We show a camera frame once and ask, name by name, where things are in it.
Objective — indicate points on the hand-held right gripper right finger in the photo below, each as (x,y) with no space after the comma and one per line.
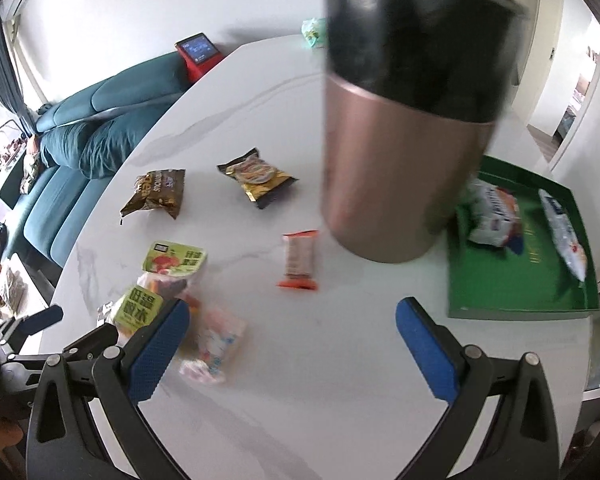
(427,355)

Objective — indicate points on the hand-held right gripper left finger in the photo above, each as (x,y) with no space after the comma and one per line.
(160,350)

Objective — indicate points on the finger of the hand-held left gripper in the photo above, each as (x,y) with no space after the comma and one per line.
(42,319)
(87,342)

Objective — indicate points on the green label clear snack packet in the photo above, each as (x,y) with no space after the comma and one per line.
(132,310)
(172,260)

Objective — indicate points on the green tray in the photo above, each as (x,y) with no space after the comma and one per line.
(505,285)

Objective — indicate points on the brown snack packet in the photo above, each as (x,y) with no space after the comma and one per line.
(152,192)

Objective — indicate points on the orange snack bar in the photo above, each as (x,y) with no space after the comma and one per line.
(298,257)

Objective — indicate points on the black gold cookie packet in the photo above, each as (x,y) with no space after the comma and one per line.
(257,175)

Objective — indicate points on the white coffee table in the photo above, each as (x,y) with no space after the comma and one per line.
(30,280)

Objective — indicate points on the pink white snack packet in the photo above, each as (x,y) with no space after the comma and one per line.
(215,345)

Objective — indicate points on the white red blue snack packet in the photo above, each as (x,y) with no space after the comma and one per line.
(492,215)

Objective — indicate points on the patterned cushion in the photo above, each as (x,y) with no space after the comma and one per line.
(30,165)

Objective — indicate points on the long white snack packet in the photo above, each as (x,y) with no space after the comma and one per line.
(562,230)

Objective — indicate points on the rose gold black kettle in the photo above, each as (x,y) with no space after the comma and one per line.
(400,160)

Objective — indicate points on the teal sofa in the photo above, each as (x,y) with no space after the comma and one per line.
(105,125)

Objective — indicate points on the dark blue curtain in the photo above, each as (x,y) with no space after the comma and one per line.
(5,80)

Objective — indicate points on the red device with screen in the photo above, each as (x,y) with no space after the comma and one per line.
(200,60)

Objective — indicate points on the green tissue pack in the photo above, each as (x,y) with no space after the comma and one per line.
(314,34)

